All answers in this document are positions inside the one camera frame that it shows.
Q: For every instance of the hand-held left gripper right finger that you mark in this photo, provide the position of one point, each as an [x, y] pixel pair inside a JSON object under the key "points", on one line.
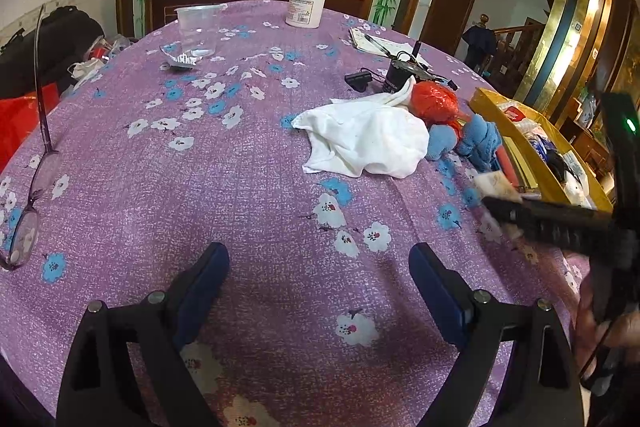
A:
{"points": [[440, 297]]}

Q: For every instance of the black fabric bag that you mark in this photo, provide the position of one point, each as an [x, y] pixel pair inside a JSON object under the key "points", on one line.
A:
{"points": [[60, 42]]}

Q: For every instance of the white paper packet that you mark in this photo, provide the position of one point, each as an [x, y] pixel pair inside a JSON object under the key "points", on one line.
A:
{"points": [[492, 184]]}

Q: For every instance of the yellow cardboard box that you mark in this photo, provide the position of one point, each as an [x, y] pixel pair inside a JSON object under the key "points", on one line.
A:
{"points": [[487, 102]]}

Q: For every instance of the black pouch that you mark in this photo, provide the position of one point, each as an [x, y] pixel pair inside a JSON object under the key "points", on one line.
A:
{"points": [[562, 164]]}

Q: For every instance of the gold and blue pillar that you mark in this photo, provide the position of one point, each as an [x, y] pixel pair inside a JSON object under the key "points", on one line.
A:
{"points": [[570, 22]]}

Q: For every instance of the thin-framed eyeglasses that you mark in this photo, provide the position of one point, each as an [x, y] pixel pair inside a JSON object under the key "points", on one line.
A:
{"points": [[22, 232]]}

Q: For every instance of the purple floral tablecloth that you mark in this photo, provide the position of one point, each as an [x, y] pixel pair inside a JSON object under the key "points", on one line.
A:
{"points": [[200, 187]]}

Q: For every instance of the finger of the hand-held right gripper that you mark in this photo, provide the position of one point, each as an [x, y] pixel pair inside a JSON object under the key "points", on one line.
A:
{"points": [[550, 222]]}

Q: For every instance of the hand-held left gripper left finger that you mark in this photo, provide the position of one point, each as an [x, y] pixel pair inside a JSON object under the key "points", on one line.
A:
{"points": [[200, 292]]}

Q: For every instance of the black pen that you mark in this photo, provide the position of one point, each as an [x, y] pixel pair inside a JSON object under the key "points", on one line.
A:
{"points": [[375, 42]]}

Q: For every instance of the crumpled plastic bags bundle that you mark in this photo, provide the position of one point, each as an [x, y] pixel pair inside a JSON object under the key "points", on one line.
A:
{"points": [[95, 57]]}

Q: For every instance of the white plastic jar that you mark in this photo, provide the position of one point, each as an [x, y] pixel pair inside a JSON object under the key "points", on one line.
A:
{"points": [[305, 7]]}

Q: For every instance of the small black capacitor box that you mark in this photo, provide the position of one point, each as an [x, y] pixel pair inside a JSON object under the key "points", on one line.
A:
{"points": [[359, 79]]}

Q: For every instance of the white cloth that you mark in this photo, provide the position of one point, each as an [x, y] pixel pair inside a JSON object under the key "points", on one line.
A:
{"points": [[365, 132]]}

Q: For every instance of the clear plastic cup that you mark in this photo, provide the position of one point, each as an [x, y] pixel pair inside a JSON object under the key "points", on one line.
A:
{"points": [[200, 29]]}

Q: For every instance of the wooden staircase railing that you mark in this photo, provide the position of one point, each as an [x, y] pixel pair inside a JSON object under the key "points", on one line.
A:
{"points": [[515, 52]]}

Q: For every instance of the large red plastic bag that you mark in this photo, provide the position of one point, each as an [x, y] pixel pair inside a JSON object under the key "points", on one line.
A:
{"points": [[20, 117]]}

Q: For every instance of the person's right hand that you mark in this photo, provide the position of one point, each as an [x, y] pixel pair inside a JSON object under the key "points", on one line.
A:
{"points": [[584, 332]]}

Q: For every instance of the small red plastic bag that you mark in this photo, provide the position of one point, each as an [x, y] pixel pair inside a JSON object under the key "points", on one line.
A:
{"points": [[435, 102]]}

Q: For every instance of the dark hanging jacket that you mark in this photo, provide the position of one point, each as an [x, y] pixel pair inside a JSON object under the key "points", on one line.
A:
{"points": [[477, 39]]}

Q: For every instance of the brown wooden door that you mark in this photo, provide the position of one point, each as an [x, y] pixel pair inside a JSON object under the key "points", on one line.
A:
{"points": [[450, 7]]}

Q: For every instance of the black electric motor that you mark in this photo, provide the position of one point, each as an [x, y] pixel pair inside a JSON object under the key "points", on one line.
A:
{"points": [[397, 79]]}

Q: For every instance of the white paper notebook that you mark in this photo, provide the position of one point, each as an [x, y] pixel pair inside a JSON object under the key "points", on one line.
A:
{"points": [[357, 41]]}

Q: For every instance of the silver blister pill pack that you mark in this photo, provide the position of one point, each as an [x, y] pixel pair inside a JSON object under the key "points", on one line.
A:
{"points": [[181, 59]]}

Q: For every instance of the red and white packet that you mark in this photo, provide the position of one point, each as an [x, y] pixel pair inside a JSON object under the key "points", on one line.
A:
{"points": [[512, 112]]}

